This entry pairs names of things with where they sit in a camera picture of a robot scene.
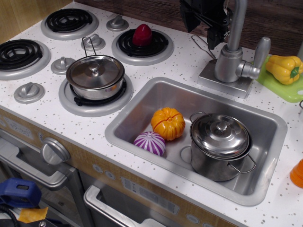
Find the thin wire rack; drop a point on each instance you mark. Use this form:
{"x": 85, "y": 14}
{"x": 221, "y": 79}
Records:
{"x": 202, "y": 45}

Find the yellow tape piece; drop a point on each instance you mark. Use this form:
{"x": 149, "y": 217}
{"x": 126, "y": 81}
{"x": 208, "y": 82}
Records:
{"x": 28, "y": 215}

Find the grey oven dial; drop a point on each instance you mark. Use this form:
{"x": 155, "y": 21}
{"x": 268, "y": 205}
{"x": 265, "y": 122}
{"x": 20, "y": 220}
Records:
{"x": 53, "y": 152}

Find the far left stove burner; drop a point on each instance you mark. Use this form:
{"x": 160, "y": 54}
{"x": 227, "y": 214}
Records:
{"x": 22, "y": 58}

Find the front stove burner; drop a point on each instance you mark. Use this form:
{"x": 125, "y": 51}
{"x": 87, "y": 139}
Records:
{"x": 66, "y": 97}

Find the back left stove burner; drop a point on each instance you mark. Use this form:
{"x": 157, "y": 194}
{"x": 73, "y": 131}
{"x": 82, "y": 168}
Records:
{"x": 69, "y": 24}

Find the blue clamp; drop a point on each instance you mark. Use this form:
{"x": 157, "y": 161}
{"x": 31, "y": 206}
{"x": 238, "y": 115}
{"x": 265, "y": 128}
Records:
{"x": 19, "y": 193}

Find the orange toy pumpkin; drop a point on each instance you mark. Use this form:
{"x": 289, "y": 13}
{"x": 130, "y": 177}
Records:
{"x": 169, "y": 123}

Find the stove burner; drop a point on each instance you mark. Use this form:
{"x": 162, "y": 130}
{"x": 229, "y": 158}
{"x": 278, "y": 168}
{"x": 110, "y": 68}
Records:
{"x": 69, "y": 24}
{"x": 66, "y": 97}
{"x": 160, "y": 49}
{"x": 22, "y": 58}

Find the silver dishwasher door handle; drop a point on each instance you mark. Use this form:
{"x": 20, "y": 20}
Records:
{"x": 111, "y": 208}

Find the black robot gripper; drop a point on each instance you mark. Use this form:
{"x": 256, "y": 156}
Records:
{"x": 213, "y": 13}

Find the silver oven door handle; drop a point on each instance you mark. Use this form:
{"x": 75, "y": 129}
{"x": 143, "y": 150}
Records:
{"x": 24, "y": 159}

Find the back right stove burner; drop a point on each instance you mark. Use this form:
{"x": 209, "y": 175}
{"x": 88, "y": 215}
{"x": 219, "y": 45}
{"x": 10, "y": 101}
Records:
{"x": 160, "y": 49}

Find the grey stove knob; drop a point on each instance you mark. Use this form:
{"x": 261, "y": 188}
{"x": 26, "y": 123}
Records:
{"x": 93, "y": 43}
{"x": 61, "y": 65}
{"x": 29, "y": 93}
{"x": 117, "y": 24}

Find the steel tall pot lid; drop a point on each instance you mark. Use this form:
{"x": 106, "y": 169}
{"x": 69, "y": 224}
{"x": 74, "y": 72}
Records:
{"x": 219, "y": 135}

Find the green cutting board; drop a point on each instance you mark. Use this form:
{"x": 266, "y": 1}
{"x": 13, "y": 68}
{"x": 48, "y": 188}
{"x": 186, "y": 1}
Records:
{"x": 292, "y": 93}

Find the purple white toy onion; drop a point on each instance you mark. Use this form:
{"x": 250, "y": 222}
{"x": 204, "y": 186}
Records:
{"x": 152, "y": 142}

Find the grey stove knob back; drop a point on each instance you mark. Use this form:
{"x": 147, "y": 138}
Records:
{"x": 117, "y": 24}

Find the tall steel pot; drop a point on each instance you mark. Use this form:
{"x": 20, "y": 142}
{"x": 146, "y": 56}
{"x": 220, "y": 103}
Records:
{"x": 220, "y": 170}

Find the grey stove knob left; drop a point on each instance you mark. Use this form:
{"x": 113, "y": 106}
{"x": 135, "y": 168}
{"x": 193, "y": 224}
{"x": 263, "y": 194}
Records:
{"x": 61, "y": 65}

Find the silver sink basin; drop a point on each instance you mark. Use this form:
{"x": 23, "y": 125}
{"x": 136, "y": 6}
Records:
{"x": 267, "y": 131}

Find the orange toy bottle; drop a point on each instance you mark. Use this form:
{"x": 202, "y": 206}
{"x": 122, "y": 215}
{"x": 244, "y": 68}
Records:
{"x": 296, "y": 174}

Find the silver toy faucet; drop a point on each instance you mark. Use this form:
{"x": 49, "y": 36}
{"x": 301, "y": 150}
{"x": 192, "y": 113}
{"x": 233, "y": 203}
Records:
{"x": 229, "y": 73}

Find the grey stove knob centre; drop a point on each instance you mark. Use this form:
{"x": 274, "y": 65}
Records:
{"x": 93, "y": 43}

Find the grey stove knob front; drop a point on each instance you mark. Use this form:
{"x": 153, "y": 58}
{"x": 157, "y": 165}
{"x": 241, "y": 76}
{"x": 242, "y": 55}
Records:
{"x": 29, "y": 93}

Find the yellow toy bell pepper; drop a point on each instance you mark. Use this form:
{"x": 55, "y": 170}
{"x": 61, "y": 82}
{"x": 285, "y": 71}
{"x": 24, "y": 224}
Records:
{"x": 286, "y": 69}

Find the steel saucepan lid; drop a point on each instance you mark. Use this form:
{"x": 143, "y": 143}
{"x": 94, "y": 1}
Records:
{"x": 95, "y": 72}

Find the small steel saucepan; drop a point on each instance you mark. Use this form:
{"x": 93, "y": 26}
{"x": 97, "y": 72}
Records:
{"x": 98, "y": 94}

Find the red toy egg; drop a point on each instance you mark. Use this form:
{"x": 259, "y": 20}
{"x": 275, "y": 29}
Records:
{"x": 142, "y": 36}

